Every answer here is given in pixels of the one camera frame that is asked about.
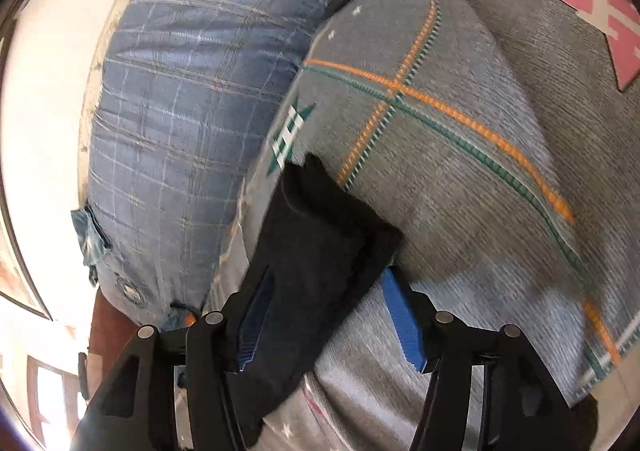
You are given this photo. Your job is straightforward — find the black pants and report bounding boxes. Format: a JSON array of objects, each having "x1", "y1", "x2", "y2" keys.
[{"x1": 227, "y1": 154, "x2": 404, "y2": 448}]

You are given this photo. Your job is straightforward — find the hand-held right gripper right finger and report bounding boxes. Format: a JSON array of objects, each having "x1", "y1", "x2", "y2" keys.
[{"x1": 380, "y1": 266, "x2": 587, "y2": 451}]

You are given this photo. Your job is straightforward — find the grey star-printed bedsheet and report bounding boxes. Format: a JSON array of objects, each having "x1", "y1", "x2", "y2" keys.
[{"x1": 200, "y1": 0, "x2": 640, "y2": 451}]

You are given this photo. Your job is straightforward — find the wooden window frame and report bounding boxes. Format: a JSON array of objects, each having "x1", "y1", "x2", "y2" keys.
[{"x1": 22, "y1": 348, "x2": 93, "y2": 434}]

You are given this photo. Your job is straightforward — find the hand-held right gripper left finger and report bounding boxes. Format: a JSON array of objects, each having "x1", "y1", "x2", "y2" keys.
[{"x1": 70, "y1": 270, "x2": 276, "y2": 451}]

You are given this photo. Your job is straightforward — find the blue plaid pillow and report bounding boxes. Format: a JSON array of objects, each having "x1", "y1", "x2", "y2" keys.
[{"x1": 80, "y1": 0, "x2": 362, "y2": 328}]

